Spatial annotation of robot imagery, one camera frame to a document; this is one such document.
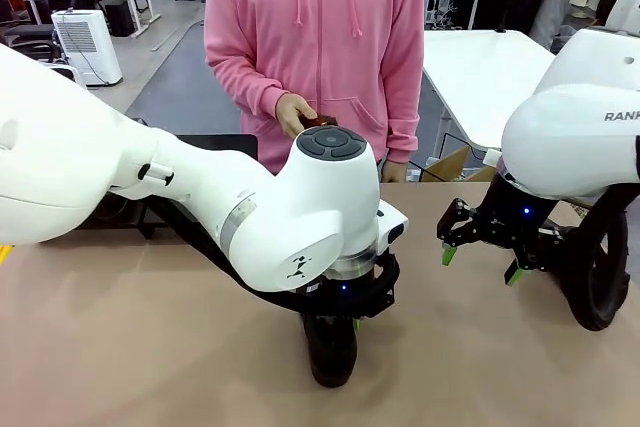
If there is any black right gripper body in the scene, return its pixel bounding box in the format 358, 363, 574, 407
474, 174, 559, 253

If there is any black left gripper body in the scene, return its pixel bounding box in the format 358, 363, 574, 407
312, 274, 397, 319

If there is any brown shoe brush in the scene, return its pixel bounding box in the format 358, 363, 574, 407
299, 114, 339, 131

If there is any person right forearm pink sleeve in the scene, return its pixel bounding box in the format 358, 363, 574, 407
204, 46, 291, 121

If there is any person left forearm pink sleeve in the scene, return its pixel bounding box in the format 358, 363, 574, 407
387, 61, 426, 166

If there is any person left hand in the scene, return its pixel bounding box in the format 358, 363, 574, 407
380, 159, 409, 184

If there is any person right hand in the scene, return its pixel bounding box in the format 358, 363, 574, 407
274, 91, 319, 141

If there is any brown cardboard box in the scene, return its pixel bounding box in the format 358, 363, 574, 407
424, 144, 496, 183

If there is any large white table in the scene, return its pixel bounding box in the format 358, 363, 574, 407
422, 29, 556, 148

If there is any grey storage bin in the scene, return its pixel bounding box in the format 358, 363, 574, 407
552, 24, 584, 51

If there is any white computer case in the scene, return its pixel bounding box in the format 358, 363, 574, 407
423, 0, 454, 28

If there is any person torso pink hoodie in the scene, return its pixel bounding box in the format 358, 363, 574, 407
203, 0, 426, 176

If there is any black computer tower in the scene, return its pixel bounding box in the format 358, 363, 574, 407
103, 0, 136, 38

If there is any white air purifier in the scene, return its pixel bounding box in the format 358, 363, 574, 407
51, 9, 124, 87

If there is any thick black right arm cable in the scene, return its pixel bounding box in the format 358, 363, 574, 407
569, 186, 630, 333

